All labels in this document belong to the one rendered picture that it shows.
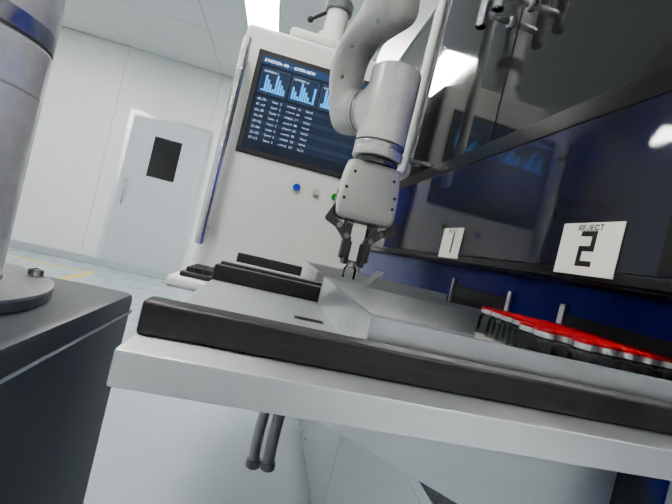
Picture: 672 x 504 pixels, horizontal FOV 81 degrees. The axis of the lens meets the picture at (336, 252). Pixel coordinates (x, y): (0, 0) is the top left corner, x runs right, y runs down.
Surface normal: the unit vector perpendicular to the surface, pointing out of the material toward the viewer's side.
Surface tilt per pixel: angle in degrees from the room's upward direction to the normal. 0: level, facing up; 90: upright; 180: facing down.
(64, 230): 90
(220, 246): 90
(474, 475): 90
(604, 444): 90
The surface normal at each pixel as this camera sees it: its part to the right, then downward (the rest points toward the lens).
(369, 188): 0.12, 0.05
